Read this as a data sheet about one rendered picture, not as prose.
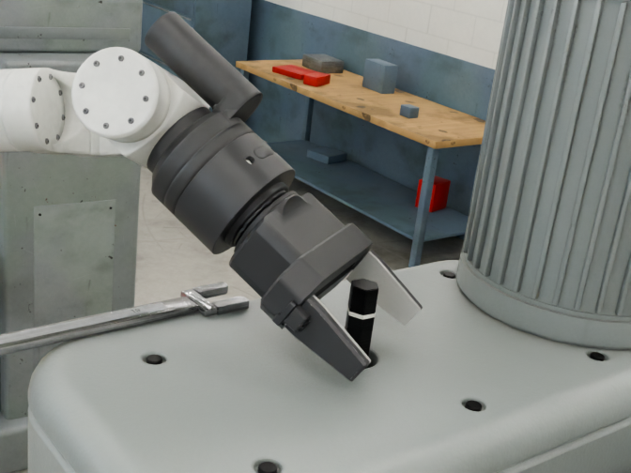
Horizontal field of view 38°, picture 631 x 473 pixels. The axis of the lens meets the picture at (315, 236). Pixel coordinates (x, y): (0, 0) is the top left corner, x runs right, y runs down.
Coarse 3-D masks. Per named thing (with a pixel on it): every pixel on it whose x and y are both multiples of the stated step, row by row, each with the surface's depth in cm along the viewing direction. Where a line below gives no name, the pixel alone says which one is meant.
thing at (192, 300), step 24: (192, 288) 75; (216, 288) 76; (120, 312) 70; (144, 312) 70; (168, 312) 71; (192, 312) 72; (216, 312) 72; (0, 336) 64; (24, 336) 65; (48, 336) 65; (72, 336) 66
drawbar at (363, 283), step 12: (360, 288) 66; (372, 288) 66; (348, 300) 68; (360, 300) 66; (372, 300) 66; (360, 312) 66; (372, 312) 67; (348, 324) 67; (360, 324) 67; (372, 324) 67; (360, 336) 67
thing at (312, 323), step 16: (304, 304) 63; (320, 304) 63; (288, 320) 63; (304, 320) 62; (320, 320) 63; (336, 320) 63; (304, 336) 63; (320, 336) 63; (336, 336) 62; (320, 352) 63; (336, 352) 63; (352, 352) 62; (336, 368) 63; (352, 368) 62
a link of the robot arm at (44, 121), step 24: (24, 72) 70; (48, 72) 72; (72, 72) 74; (24, 96) 69; (48, 96) 72; (24, 120) 69; (48, 120) 72; (72, 120) 75; (24, 144) 71; (48, 144) 72; (72, 144) 74; (96, 144) 75
